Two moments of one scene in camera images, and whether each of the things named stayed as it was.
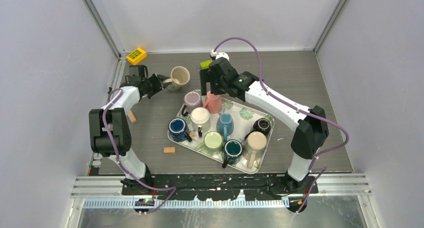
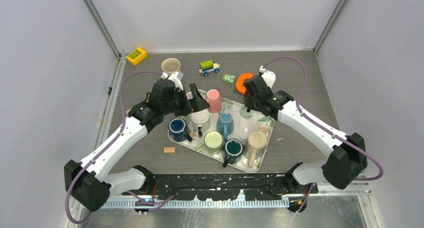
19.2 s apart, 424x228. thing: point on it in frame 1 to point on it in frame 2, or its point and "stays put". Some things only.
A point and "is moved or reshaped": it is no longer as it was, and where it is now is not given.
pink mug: (214, 102) stays put
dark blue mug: (178, 131) stays put
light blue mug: (225, 125) stays put
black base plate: (218, 186) stays put
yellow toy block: (136, 55) stays put
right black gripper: (206, 76) to (249, 104)
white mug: (200, 116) stays put
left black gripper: (157, 80) to (197, 103)
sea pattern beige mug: (180, 75) is moved or reshaped
